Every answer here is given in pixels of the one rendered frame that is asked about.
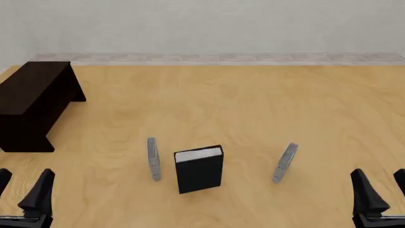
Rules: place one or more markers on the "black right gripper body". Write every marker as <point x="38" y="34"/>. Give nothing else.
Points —
<point x="379" y="221"/>

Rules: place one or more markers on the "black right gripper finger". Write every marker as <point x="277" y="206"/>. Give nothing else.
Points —
<point x="367" y="194"/>
<point x="400" y="180"/>

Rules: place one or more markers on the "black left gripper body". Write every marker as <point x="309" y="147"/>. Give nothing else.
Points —
<point x="25" y="221"/>

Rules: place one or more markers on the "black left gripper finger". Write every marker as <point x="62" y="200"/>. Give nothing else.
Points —
<point x="38" y="194"/>
<point x="3" y="178"/>

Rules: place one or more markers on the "dark wooden cabinet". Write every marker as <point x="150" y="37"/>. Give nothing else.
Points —
<point x="31" y="99"/>

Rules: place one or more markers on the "thick black book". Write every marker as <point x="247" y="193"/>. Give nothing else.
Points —
<point x="198" y="173"/>

